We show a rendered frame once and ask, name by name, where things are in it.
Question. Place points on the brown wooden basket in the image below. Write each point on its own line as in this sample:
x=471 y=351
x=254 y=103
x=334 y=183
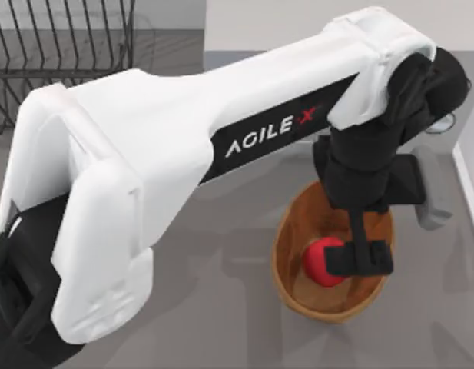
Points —
x=298 y=292

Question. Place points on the red apple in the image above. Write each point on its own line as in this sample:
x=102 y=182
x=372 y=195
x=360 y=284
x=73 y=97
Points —
x=313 y=261

